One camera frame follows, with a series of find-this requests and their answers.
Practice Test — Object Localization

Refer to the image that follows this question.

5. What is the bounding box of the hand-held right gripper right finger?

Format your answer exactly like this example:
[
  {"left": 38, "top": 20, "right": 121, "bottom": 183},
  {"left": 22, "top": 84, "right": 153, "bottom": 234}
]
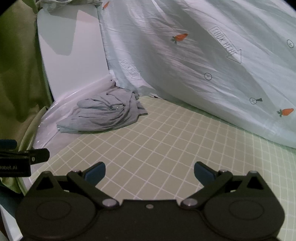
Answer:
[{"left": 180, "top": 161, "right": 271, "bottom": 210}]

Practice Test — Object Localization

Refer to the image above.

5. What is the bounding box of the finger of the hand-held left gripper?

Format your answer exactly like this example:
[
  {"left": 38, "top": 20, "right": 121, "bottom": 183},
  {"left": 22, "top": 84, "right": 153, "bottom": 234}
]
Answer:
[
  {"left": 27, "top": 148, "right": 50, "bottom": 164},
  {"left": 0, "top": 139, "right": 17, "bottom": 150}
]

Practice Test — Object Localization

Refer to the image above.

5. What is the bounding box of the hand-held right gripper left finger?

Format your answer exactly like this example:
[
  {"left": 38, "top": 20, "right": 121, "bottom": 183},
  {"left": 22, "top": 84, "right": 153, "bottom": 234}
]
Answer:
[{"left": 30, "top": 162, "right": 121, "bottom": 210}]

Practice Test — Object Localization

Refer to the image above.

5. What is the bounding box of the grey zip hoodie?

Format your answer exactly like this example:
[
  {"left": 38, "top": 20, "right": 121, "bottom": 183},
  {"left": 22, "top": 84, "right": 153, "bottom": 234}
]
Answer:
[{"left": 56, "top": 85, "right": 148, "bottom": 135}]

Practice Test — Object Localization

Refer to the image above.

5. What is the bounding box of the green curtain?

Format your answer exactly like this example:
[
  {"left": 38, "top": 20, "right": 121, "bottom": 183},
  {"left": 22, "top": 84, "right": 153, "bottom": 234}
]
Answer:
[{"left": 0, "top": 0, "right": 55, "bottom": 195}]

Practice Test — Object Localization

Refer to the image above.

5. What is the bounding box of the carrot print pale quilt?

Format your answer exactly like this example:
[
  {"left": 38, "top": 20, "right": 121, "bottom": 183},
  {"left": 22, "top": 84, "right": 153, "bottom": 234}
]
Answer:
[{"left": 38, "top": 0, "right": 296, "bottom": 149}]

